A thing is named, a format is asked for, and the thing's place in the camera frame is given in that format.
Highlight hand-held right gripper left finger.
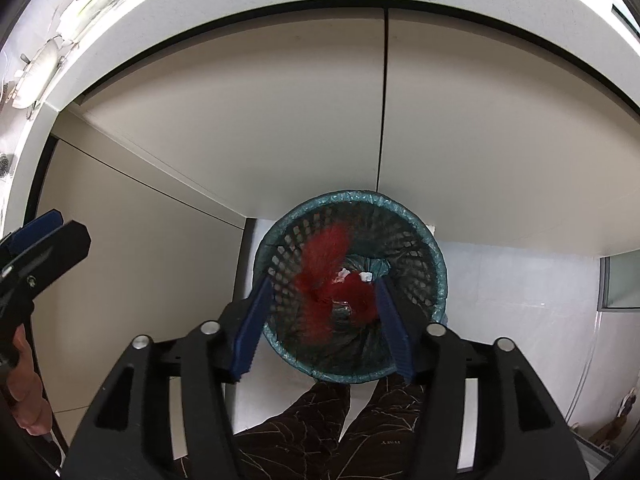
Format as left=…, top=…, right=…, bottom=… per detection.
left=60, top=276, right=275, bottom=480

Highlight glass container green lid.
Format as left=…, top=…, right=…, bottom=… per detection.
left=64, top=0, right=132, bottom=41

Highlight dark patterned trouser legs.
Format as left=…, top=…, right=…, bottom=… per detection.
left=232, top=380, right=352, bottom=480

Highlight white pot with lid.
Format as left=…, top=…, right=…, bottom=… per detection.
left=9, top=34, right=70, bottom=110

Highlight red plastic bag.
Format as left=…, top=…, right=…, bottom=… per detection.
left=295, top=224, right=379, bottom=347

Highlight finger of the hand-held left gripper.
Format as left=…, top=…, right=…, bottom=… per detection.
left=0, top=211, right=66, bottom=258
left=10, top=220, right=92, bottom=297

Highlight person's right leg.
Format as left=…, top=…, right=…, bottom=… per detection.
left=345, top=374, right=437, bottom=480

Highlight black mesh waste basket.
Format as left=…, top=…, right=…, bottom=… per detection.
left=256, top=190, right=448, bottom=386

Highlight clear hose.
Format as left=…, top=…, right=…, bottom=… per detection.
left=565, top=310, right=603, bottom=423

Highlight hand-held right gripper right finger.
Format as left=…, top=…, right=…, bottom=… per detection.
left=374, top=278, right=591, bottom=480

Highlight grey framed glass door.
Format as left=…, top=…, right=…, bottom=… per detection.
left=597, top=249, right=640, bottom=315

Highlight beige cabinet door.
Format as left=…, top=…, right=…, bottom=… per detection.
left=376, top=9, right=640, bottom=257
left=36, top=137, right=247, bottom=443
left=80, top=14, right=390, bottom=222

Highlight person's left hand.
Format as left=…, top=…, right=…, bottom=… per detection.
left=0, top=330, right=53, bottom=436

